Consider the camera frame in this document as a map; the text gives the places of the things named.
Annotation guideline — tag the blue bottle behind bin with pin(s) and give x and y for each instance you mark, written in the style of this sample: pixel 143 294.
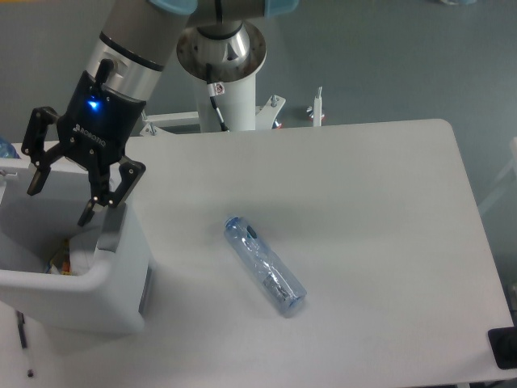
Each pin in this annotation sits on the blue bottle behind bin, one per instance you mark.
pixel 7 150

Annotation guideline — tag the white plastic trash can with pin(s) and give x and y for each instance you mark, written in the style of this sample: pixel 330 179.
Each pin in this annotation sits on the white plastic trash can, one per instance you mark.
pixel 110 297

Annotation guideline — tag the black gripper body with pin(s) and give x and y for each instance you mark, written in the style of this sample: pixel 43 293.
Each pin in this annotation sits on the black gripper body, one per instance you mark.
pixel 96 126

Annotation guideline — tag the black device at table edge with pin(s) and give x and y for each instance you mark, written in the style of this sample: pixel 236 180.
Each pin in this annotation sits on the black device at table edge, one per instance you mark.
pixel 503 343

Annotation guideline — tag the colourful snack wrapper in bin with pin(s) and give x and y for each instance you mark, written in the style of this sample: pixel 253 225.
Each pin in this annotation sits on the colourful snack wrapper in bin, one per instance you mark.
pixel 59 263

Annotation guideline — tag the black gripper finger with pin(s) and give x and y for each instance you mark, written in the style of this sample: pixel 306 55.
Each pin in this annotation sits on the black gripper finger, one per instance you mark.
pixel 33 146
pixel 101 195

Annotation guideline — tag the white paper wrapper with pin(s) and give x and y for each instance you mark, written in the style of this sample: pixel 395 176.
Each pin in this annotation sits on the white paper wrapper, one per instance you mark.
pixel 82 250

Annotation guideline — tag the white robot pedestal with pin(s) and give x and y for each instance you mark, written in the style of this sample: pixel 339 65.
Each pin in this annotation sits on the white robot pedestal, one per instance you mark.
pixel 222 61

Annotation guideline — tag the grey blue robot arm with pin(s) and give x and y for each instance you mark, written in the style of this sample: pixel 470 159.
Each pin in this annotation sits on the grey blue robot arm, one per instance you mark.
pixel 139 37

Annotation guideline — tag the clear blue plastic bottle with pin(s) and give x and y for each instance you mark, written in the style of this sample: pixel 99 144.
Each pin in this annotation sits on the clear blue plastic bottle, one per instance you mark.
pixel 280 285

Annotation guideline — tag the black pen on table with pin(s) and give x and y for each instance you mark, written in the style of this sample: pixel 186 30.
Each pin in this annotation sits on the black pen on table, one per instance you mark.
pixel 24 344

